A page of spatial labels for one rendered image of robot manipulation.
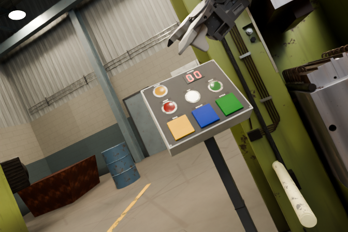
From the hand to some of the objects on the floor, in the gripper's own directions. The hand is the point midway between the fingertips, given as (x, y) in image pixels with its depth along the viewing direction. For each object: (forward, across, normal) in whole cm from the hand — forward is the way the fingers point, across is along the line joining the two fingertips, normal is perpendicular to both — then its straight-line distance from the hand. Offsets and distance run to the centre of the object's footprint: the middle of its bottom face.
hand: (169, 48), depth 53 cm
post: (+53, -13, -116) cm, 128 cm away
